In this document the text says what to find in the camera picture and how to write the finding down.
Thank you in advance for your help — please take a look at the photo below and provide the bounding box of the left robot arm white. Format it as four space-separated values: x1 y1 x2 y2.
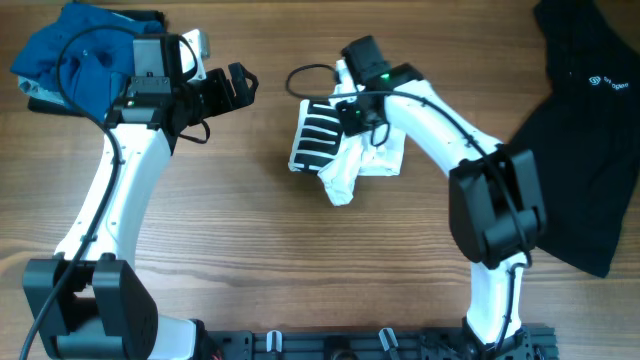
22 34 259 359

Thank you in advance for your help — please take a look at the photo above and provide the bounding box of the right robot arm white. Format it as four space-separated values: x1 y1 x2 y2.
333 36 547 359

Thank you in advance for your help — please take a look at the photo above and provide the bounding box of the light denim garment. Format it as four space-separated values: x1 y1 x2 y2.
17 76 65 107

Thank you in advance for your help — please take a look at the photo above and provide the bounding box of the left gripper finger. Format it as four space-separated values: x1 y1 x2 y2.
228 62 259 107
202 68 237 113

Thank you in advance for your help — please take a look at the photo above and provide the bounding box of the white t-shirt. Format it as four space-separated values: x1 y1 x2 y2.
288 58 407 207

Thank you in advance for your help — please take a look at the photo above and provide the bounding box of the black t-shirt with logo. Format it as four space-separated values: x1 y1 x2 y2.
510 0 639 278

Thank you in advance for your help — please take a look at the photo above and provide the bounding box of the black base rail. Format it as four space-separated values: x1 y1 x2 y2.
209 326 560 360

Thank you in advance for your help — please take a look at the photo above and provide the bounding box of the blue polo shirt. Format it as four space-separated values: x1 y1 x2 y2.
9 2 166 124

